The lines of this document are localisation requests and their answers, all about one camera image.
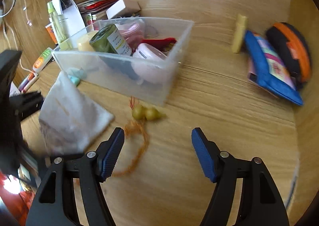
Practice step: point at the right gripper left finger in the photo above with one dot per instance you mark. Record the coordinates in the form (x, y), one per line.
(54, 202)

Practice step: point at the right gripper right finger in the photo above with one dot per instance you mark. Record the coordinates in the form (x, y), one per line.
(260, 204)

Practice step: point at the white drawstring cloth bag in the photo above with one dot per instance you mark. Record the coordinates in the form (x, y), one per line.
(69, 120)

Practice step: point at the green glass bottle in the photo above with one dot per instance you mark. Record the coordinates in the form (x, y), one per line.
(109, 40)

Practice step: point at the yellow gourd tassel charm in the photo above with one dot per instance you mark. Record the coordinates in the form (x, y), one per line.
(137, 126)

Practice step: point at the orange pen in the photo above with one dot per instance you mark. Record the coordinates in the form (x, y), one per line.
(28, 82)

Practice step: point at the orange green cream tube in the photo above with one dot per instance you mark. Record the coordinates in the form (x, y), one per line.
(42, 60)

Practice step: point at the teal white small bottle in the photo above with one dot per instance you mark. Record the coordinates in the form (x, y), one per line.
(76, 75)

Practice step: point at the orange sunscreen tube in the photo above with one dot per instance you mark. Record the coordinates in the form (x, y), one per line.
(50, 31)

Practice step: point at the yellow spray bottle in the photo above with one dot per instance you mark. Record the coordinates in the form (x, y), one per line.
(58, 23)

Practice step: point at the beige round sponge puff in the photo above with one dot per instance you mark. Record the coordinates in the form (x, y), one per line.
(83, 43)

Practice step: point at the white folded paper sheets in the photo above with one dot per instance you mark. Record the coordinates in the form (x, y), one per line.
(69, 17)

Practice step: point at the stack of books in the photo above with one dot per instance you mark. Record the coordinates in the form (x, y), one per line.
(94, 10)

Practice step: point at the blue striped fabric pouch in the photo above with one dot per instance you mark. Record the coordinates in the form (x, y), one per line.
(268, 70)

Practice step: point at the clear plastic storage bin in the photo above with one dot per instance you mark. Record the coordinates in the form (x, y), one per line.
(114, 71)

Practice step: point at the pink round container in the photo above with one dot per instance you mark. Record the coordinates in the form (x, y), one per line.
(145, 69)

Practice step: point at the white small cardboard box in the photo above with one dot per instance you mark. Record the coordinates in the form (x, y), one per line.
(123, 8)

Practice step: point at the black orange zipper case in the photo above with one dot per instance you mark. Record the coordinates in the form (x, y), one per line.
(293, 50)

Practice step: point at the red fabric pouch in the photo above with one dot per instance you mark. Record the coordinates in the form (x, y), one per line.
(164, 44)

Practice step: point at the yellow lotion bottle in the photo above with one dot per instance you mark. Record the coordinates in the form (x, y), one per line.
(240, 29)

